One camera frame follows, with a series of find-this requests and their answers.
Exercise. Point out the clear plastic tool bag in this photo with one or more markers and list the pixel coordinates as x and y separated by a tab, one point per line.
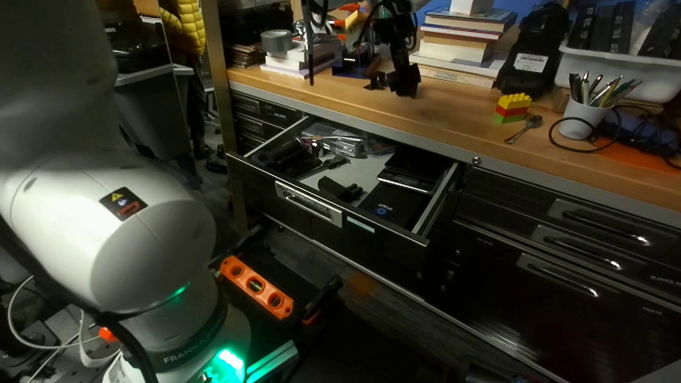
337	142

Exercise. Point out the white pen cup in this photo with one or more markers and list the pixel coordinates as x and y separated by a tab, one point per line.
578	119

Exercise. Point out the yellow puffer jacket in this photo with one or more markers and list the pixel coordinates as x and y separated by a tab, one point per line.
189	23

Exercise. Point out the black tablet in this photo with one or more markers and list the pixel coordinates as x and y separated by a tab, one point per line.
416	166

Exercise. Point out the small white box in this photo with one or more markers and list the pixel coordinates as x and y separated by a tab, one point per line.
471	8

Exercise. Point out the black orange clamp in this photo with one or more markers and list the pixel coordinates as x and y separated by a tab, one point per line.
323	299

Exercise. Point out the orange hex keys blue stand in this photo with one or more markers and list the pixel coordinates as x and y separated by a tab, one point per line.
355	61

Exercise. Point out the black rounded flat object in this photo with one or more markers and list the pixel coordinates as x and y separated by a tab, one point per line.
342	190

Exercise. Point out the white plastic bin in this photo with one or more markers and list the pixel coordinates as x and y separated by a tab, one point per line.
640	75

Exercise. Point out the yellow red green lego stack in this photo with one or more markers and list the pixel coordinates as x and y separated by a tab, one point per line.
512	108

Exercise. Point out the black tool cabinet drawer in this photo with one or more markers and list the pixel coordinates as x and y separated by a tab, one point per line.
310	206

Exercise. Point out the stack of books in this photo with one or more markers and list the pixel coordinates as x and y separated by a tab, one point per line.
461	50

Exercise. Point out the dark folder stack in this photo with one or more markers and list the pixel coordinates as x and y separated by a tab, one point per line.
246	56

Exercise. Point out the dark blue flashlight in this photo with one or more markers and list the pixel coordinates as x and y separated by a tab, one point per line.
291	156

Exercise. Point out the small black clip block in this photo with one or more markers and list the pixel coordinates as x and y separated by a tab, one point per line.
376	82

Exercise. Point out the grey trash bin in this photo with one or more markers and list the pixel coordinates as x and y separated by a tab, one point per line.
156	113

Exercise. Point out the black rectangular bracket block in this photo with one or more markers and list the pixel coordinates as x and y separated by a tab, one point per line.
408	85

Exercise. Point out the black box blue logo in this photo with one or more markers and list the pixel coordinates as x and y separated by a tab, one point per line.
385	209

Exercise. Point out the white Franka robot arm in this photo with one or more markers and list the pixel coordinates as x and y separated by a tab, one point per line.
107	226

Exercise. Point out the small black key tool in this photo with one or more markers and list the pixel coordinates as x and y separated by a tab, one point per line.
529	124

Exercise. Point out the wooden post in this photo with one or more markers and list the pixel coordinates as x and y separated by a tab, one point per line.
224	108

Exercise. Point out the black pouch white label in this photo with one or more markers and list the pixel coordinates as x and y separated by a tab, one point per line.
532	61

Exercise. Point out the white foam board stack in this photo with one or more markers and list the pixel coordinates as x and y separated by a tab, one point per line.
283	64

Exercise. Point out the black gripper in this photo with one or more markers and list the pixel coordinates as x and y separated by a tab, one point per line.
394	23

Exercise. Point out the orange spirit level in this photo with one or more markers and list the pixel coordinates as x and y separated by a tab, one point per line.
257	287

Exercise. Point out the black tool cabinet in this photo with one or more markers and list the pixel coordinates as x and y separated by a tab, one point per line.
532	283

